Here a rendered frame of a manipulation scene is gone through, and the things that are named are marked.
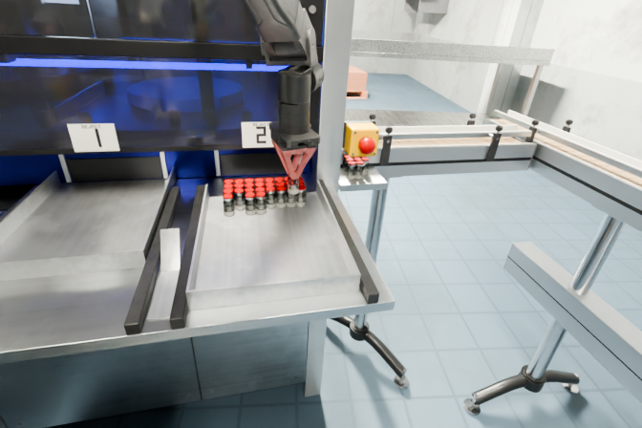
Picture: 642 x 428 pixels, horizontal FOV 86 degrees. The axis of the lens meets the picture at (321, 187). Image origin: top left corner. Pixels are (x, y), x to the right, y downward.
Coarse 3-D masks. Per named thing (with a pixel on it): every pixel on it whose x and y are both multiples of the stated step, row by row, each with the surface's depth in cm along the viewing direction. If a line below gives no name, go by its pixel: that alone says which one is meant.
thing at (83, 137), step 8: (72, 128) 70; (80, 128) 70; (88, 128) 70; (96, 128) 71; (104, 128) 71; (112, 128) 71; (72, 136) 70; (80, 136) 71; (88, 136) 71; (104, 136) 72; (112, 136) 72; (80, 144) 71; (88, 144) 72; (96, 144) 72; (104, 144) 72; (112, 144) 73
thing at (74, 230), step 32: (32, 192) 71; (64, 192) 78; (96, 192) 79; (128, 192) 80; (160, 192) 81; (0, 224) 61; (32, 224) 67; (64, 224) 68; (96, 224) 68; (128, 224) 69; (0, 256) 58; (32, 256) 59; (64, 256) 54; (96, 256) 55; (128, 256) 57
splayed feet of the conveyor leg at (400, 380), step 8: (336, 320) 149; (344, 320) 146; (352, 320) 145; (352, 328) 141; (368, 328) 142; (352, 336) 142; (360, 336) 140; (368, 336) 139; (376, 344) 137; (384, 344) 138; (384, 352) 135; (392, 360) 134; (392, 368) 134; (400, 368) 132; (400, 376) 132; (400, 384) 134; (408, 384) 134
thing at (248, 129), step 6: (246, 126) 77; (252, 126) 77; (246, 132) 78; (252, 132) 78; (258, 132) 78; (246, 138) 78; (252, 138) 79; (264, 138) 79; (246, 144) 79; (252, 144) 79; (258, 144) 80; (264, 144) 80; (270, 144) 80
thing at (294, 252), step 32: (320, 192) 80; (224, 224) 71; (256, 224) 71; (288, 224) 72; (320, 224) 73; (192, 256) 56; (224, 256) 62; (256, 256) 62; (288, 256) 63; (320, 256) 63; (352, 256) 58; (192, 288) 52; (224, 288) 50; (256, 288) 51; (288, 288) 53; (320, 288) 54; (352, 288) 55
